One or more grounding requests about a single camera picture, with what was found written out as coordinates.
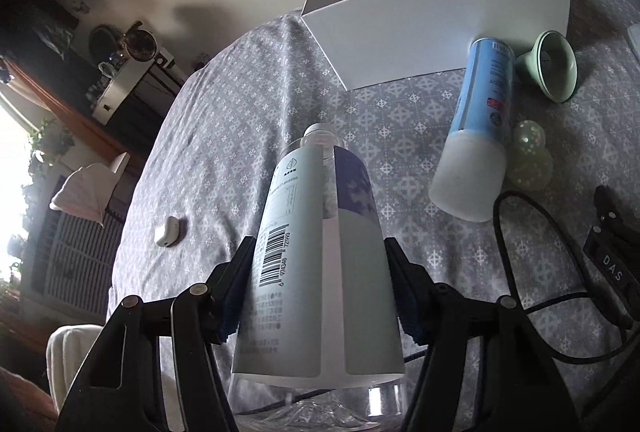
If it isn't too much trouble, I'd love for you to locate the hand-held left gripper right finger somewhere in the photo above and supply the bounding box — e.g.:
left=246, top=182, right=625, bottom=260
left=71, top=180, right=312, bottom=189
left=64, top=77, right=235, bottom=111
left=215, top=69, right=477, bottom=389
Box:
left=382, top=237, right=588, bottom=432

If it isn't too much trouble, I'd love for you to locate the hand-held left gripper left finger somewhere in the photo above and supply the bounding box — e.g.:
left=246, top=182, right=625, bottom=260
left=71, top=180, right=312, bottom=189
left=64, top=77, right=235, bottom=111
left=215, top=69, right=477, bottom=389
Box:
left=55, top=237, right=256, bottom=432

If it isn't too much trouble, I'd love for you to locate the clear labelled plastic bottle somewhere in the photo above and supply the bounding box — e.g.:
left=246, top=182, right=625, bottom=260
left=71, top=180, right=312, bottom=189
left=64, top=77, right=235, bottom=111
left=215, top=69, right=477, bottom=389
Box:
left=227, top=123, right=407, bottom=432

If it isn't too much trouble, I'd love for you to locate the white earbud case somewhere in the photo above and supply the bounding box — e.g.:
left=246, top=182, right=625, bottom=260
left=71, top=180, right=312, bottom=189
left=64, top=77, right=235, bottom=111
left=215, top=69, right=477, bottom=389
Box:
left=154, top=216, right=187, bottom=247

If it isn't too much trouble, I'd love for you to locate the large green dotted ball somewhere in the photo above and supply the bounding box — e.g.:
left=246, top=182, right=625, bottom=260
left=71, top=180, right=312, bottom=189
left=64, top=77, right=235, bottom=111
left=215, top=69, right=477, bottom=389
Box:
left=507, top=147, right=554, bottom=191

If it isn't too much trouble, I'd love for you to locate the small green dotted ball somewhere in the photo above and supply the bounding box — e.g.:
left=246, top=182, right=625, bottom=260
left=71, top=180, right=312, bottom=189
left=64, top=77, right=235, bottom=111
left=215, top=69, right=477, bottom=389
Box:
left=515, top=121, right=545, bottom=153

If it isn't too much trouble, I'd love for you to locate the green funnel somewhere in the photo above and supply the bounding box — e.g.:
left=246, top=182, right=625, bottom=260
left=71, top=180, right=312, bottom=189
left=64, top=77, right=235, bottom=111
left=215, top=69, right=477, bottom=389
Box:
left=515, top=30, right=579, bottom=103

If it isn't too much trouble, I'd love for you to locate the blue spray can white cap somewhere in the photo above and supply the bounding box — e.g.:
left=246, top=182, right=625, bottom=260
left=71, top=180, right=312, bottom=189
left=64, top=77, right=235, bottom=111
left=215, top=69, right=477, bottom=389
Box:
left=428, top=36, right=516, bottom=223

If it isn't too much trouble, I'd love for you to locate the white cardboard box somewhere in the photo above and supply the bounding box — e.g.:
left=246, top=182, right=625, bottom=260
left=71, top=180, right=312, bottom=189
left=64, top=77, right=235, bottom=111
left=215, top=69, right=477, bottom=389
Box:
left=301, top=0, right=572, bottom=91

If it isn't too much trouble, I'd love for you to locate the striped radiator cover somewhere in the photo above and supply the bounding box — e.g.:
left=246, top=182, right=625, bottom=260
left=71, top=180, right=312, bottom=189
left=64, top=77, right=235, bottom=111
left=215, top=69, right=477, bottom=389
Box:
left=30, top=177, right=126, bottom=313

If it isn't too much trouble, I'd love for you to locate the white cloth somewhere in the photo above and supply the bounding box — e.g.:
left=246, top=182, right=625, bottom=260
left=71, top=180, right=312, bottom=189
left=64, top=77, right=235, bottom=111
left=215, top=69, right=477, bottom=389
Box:
left=46, top=324, right=108, bottom=413

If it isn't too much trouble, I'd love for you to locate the white towel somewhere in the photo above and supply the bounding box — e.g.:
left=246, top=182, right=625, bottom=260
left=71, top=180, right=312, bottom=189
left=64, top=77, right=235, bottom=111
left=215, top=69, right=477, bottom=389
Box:
left=49, top=164, right=118, bottom=227

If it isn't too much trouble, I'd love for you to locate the grey patterned bed sheet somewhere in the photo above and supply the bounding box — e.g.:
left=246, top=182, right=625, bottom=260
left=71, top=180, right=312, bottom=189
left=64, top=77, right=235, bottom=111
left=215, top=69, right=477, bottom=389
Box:
left=105, top=0, right=640, bottom=432

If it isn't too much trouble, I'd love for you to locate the black furniture unit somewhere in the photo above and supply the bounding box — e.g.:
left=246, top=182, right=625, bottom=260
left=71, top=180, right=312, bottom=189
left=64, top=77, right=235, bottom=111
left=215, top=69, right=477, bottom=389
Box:
left=107, top=72, right=191, bottom=153

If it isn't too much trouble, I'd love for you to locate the white cabinet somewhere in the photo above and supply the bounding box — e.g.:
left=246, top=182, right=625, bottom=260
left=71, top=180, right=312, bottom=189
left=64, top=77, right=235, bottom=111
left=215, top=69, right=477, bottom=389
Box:
left=90, top=54, right=176, bottom=127

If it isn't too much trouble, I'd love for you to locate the green houseplant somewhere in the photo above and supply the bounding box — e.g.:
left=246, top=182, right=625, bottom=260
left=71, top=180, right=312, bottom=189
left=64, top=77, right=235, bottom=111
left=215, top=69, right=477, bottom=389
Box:
left=27, top=119, right=76, bottom=175

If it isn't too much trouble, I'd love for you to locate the round desk fan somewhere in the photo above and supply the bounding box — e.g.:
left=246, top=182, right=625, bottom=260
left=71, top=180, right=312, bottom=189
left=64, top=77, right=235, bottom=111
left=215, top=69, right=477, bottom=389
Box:
left=122, top=20, right=160, bottom=62

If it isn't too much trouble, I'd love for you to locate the round dark mirror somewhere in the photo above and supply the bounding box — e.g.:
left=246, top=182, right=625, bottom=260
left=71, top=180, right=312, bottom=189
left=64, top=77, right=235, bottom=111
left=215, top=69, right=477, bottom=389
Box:
left=89, top=26, right=123, bottom=60

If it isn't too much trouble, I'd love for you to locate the black cable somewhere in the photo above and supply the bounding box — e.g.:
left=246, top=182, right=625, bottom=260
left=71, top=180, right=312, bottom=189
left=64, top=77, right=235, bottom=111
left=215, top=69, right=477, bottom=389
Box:
left=235, top=190, right=631, bottom=418

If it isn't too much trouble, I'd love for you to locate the dark wall poster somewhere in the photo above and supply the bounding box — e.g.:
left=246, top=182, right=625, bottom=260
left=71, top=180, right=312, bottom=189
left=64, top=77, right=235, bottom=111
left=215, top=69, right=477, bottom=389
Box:
left=15, top=0, right=81, bottom=62

